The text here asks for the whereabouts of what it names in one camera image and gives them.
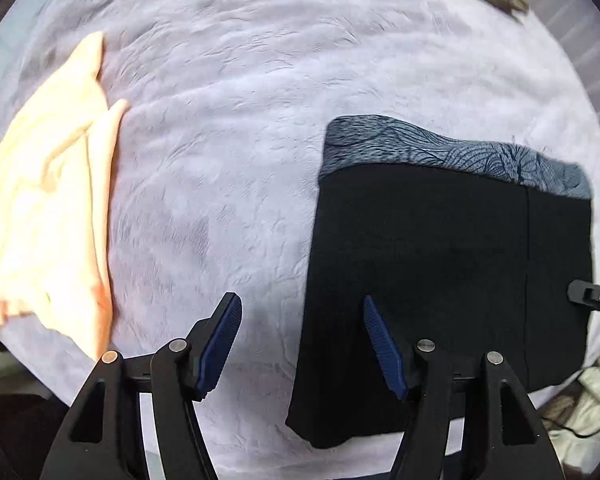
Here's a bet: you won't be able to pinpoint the grey striped cloth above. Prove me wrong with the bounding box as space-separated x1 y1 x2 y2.
525 0 600 131

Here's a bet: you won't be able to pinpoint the black pants with patterned waistband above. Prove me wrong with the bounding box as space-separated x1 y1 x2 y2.
286 115 596 450

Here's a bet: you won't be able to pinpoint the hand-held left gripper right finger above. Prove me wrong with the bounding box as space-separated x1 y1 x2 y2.
363 296 566 480

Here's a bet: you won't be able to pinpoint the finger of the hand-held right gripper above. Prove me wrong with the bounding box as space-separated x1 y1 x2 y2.
567 280 600 317

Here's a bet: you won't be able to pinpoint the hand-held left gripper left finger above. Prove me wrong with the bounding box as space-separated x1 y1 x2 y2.
40 292 243 480

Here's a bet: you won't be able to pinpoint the orange cloth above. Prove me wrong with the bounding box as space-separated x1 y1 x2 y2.
0 31 130 361

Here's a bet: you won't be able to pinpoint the lavender plush blanket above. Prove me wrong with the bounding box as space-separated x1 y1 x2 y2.
0 0 600 480

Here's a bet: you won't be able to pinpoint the white cloth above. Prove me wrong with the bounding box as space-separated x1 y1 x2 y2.
550 342 600 461

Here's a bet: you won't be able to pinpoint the black cable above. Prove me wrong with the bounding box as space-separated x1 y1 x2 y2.
537 412 600 439

